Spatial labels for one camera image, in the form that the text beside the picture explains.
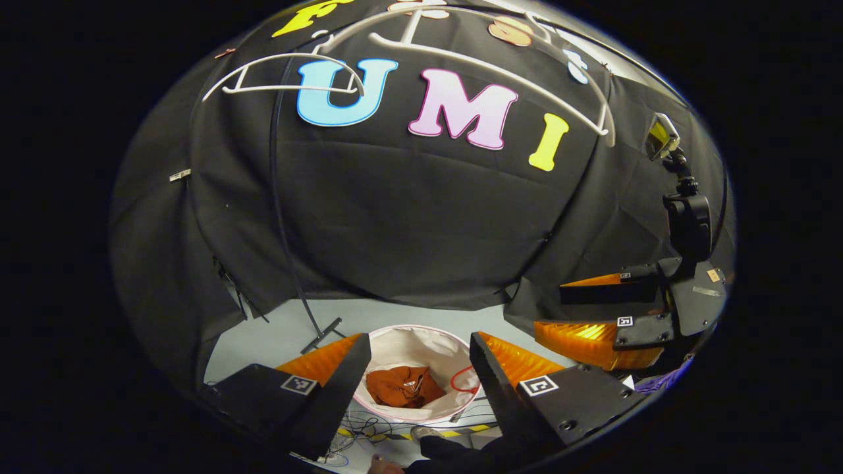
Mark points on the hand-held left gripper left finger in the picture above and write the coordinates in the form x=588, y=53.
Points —
x=339, y=401

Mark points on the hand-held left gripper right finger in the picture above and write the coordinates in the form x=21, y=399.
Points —
x=500, y=395

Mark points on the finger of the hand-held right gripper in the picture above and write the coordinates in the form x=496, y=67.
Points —
x=649, y=331
x=612, y=294

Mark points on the rust orange knit garment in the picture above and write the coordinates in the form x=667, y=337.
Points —
x=402, y=388

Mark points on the white laundry hamper pink rim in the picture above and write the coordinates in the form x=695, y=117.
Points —
x=408, y=349

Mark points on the white plastic clothes hanger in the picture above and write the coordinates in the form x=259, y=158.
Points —
x=411, y=29

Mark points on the black metal clothes rack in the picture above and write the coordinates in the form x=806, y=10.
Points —
x=283, y=230

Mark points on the small white plastic hanger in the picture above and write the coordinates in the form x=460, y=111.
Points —
x=290, y=87

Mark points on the yellow black floor tape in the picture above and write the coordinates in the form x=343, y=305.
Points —
x=461, y=431

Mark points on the black backdrop cloth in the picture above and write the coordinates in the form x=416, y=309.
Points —
x=395, y=217

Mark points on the small silver clip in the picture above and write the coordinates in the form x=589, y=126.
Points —
x=180, y=175

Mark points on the small pink clip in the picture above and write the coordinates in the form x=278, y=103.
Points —
x=224, y=53

